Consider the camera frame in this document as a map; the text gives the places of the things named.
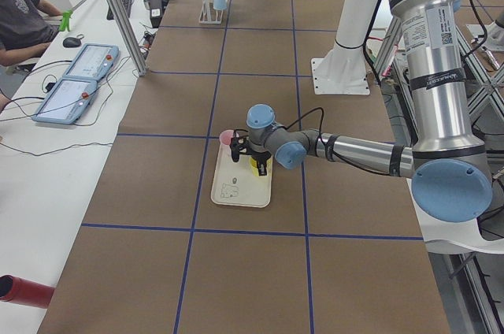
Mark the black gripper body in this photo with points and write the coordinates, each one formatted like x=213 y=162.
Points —
x=260 y=159

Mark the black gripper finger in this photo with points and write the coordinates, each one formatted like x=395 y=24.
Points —
x=261 y=166
x=239 y=144

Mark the yellow plastic cup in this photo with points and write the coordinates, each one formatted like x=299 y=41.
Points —
x=255 y=172

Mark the pink plastic cup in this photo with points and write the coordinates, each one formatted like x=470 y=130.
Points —
x=225 y=140

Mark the cream plastic tray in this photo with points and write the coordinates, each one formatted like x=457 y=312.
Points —
x=234 y=184

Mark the upper teach pendant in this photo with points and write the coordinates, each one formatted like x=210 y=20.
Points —
x=93 y=61

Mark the teach pendant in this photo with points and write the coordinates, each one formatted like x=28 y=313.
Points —
x=66 y=101
x=93 y=61

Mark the black computer mouse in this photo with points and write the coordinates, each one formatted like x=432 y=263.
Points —
x=73 y=41

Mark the lower teach pendant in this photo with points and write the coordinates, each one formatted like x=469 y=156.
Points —
x=66 y=101

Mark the white plastic chair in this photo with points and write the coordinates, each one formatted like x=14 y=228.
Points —
x=442 y=237

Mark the seated person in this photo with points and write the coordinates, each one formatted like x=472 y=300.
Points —
x=24 y=32

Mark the red cylinder bottle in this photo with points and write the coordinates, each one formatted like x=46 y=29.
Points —
x=25 y=292

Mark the white wire cup rack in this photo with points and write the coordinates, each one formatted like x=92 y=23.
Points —
x=209 y=15

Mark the aluminium frame post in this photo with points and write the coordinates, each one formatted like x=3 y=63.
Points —
x=126 y=30

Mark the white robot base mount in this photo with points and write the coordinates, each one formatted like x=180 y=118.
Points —
x=342 y=71

